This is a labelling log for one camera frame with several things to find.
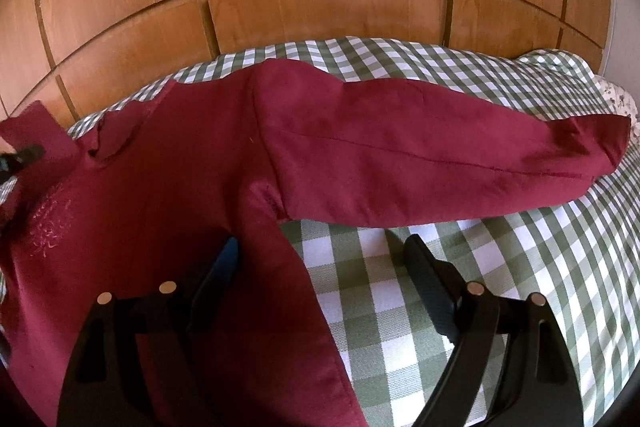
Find floral pillow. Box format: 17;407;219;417
594;75;639;141

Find maroon long-sleeve shirt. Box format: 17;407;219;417
1;60;630;426

